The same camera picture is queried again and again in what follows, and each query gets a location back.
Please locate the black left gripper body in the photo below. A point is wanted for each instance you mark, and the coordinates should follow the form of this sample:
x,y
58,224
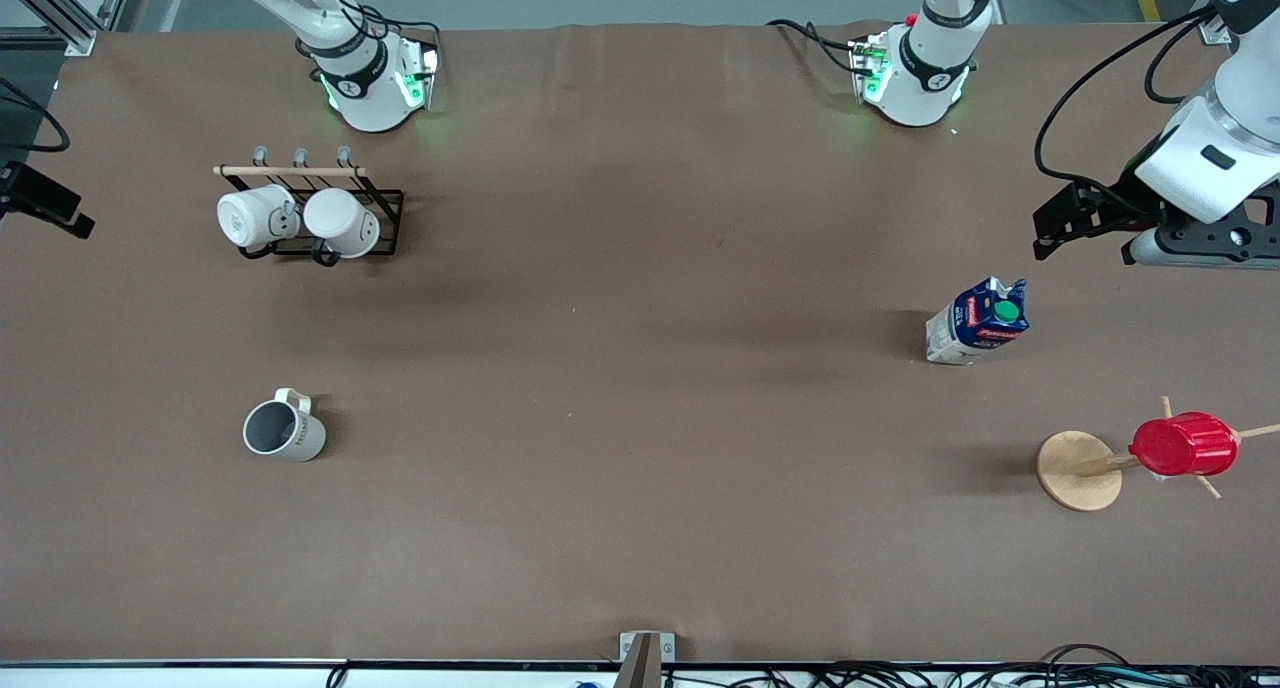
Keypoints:
x,y
1118,206

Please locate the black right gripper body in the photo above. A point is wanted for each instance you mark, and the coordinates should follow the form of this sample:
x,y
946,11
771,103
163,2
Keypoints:
x,y
30,196

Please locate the blue white milk carton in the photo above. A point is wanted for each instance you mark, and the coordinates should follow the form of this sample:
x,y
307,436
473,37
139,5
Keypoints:
x,y
965,333

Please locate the beige mug with grey inside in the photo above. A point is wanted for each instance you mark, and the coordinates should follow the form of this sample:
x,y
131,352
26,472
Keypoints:
x,y
300,438

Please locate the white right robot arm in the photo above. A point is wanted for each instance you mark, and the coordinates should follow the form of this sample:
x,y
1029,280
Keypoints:
x,y
365,98

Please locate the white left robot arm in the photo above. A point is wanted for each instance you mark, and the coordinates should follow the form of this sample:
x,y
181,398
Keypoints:
x,y
925,88

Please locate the red plastic cup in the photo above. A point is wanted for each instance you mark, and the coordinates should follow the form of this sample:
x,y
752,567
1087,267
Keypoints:
x,y
1185,445

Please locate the white mug with face print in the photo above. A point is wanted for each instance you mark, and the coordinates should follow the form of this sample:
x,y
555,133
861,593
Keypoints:
x,y
245,218

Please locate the wooden mug tree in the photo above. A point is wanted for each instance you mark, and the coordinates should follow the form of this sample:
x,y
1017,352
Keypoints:
x,y
1075,473

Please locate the plain white mug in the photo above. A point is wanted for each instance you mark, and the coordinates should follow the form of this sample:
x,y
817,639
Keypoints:
x,y
340,223

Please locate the black left camera mount plate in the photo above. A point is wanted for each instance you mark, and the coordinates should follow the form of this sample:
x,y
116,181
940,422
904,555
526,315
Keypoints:
x,y
1235,233

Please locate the aluminium frame profile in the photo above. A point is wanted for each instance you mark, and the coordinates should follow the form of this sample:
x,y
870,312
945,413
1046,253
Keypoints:
x,y
70,13

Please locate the white table edge rail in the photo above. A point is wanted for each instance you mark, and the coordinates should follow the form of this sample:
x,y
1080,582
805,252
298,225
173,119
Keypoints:
x,y
150,678

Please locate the metal camera bracket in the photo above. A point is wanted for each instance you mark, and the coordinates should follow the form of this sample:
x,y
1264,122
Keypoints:
x,y
645,660

